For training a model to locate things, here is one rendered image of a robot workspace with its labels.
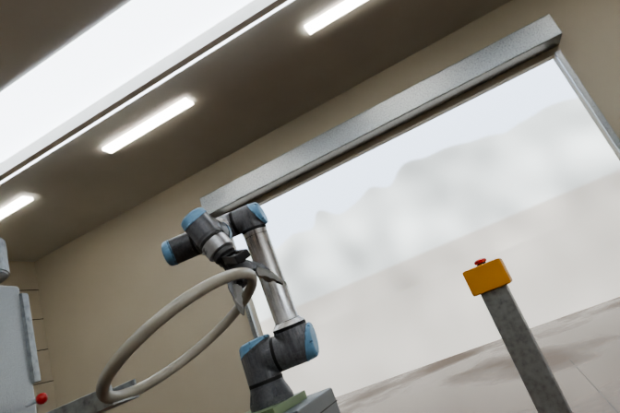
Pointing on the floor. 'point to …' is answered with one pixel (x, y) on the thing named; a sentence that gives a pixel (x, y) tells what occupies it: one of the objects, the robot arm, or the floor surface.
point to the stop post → (517, 335)
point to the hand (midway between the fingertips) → (265, 299)
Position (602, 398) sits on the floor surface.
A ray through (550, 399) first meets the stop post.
